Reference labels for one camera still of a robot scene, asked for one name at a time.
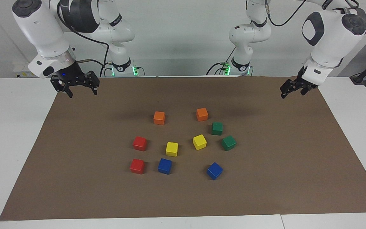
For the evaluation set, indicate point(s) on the brown table mat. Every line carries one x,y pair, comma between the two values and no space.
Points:
183,197

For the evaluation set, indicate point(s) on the red wooden cube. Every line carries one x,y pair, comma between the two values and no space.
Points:
137,166
139,143

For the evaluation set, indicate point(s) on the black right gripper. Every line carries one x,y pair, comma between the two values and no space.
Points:
70,76

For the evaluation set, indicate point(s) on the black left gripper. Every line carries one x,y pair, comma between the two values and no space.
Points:
299,82

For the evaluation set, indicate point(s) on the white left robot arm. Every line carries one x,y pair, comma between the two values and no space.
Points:
329,38

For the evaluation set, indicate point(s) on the green wooden cube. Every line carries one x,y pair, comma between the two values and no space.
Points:
228,142
217,128

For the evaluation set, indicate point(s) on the yellow wooden cube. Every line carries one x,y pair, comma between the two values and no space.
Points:
172,149
199,142

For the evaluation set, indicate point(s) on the orange wooden cube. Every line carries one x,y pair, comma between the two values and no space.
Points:
159,117
202,114

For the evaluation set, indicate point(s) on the blue wooden cube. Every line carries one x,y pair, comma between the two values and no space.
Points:
164,166
214,170

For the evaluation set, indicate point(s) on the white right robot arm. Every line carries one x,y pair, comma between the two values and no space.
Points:
37,28

